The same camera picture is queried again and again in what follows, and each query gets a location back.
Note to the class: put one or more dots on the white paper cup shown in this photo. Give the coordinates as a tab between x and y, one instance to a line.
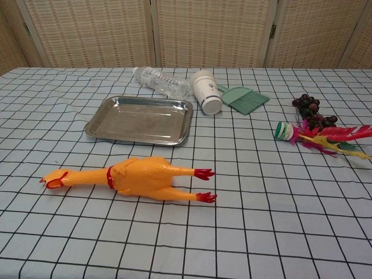
206	93

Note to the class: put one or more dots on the colourful feather shuttlecock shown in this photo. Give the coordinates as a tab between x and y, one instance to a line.
284	130

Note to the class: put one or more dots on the dark purple grape bunch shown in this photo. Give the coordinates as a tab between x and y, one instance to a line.
308	106

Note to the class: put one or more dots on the woven folding screen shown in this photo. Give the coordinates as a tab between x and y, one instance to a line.
93	35

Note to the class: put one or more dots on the small green brush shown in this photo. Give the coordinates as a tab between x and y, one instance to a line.
244	101

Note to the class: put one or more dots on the orange rubber chicken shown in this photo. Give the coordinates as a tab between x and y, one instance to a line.
139	174

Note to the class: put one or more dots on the clear plastic water bottle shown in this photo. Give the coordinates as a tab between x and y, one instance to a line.
162	81

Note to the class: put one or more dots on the stainless steel tray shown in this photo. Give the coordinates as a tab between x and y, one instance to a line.
139	122

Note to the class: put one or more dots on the blue checked tablecloth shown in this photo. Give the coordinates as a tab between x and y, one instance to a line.
203	218

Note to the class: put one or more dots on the brass screen hinge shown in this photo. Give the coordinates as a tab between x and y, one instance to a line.
273	30

